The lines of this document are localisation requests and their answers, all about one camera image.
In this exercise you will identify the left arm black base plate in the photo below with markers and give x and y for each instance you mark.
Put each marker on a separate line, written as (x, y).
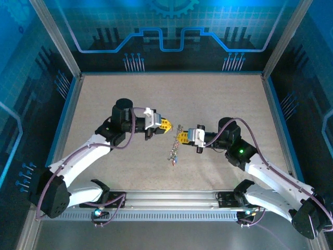
(118, 204)

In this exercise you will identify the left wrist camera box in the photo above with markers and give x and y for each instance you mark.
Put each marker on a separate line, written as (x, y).
(151, 118)

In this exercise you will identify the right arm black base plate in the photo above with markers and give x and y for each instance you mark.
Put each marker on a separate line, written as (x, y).
(225, 200)

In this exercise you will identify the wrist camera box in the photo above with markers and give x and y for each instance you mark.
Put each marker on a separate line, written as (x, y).
(197, 135)
(151, 118)

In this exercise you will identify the aluminium frame post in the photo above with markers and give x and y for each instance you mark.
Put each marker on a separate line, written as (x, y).
(56, 39)
(286, 39)

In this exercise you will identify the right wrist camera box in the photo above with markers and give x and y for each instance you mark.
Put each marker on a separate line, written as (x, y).
(197, 135)

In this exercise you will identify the large keyring with silver keys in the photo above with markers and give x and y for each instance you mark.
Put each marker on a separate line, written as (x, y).
(175, 148)

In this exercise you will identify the aluminium mounting rail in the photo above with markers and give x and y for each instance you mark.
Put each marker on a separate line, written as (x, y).
(169, 199)

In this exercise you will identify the aluminium table side rail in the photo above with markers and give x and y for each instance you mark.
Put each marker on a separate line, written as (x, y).
(66, 125)
(278, 117)

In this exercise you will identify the arm base connector with light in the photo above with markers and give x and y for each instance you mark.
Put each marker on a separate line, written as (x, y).
(98, 212)
(247, 212)

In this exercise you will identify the aluminium table end rail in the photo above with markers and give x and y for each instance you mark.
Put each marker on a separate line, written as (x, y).
(169, 73)

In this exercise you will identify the grey metal shelf panel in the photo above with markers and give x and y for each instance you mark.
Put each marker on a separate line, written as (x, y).
(166, 237)

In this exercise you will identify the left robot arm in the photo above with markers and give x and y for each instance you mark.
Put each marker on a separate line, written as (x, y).
(78, 156)

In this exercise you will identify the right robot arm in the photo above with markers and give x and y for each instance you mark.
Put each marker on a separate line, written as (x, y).
(273, 174)

